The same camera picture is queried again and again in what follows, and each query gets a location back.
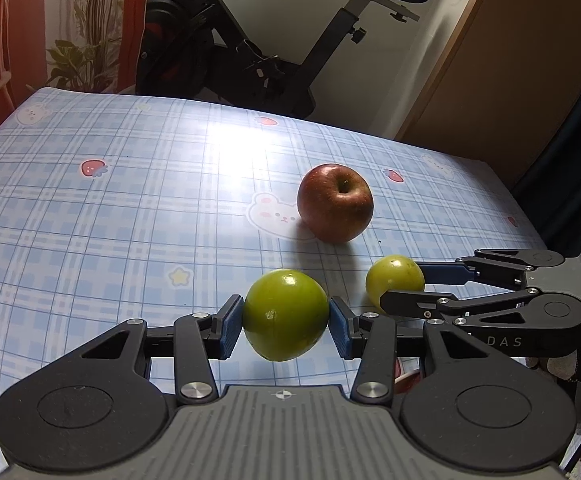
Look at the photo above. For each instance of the red apple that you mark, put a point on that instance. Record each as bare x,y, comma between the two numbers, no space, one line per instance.
335,203

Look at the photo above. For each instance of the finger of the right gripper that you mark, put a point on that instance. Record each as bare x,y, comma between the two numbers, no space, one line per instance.
528,310
497,267

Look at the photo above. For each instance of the dark blue curtain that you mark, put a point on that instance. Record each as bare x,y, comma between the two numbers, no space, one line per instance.
549,192

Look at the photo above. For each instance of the purple mangosteen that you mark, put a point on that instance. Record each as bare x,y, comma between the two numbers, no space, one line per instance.
407,375

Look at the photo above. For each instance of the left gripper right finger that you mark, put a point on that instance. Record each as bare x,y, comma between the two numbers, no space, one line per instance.
376,341

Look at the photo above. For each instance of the black exercise bike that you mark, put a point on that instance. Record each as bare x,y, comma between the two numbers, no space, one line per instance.
194,45

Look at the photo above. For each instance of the blue plaid tablecloth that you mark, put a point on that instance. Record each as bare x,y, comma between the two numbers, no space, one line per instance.
118,207

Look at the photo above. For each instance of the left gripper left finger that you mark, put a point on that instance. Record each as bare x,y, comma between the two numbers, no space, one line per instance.
192,342

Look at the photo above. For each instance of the green apple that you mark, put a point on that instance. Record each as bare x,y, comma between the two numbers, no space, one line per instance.
394,272
285,313

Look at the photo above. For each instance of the wooden door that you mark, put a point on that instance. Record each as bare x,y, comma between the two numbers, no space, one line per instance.
503,85

